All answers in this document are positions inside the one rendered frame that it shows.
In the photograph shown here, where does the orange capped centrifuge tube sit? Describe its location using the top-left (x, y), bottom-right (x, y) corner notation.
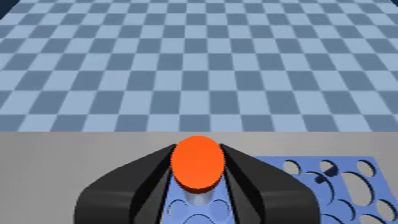
top-left (169, 135), bottom-right (228, 207)

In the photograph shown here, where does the blue perforated tube rack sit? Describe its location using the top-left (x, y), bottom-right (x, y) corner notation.
top-left (158, 155), bottom-right (398, 224)

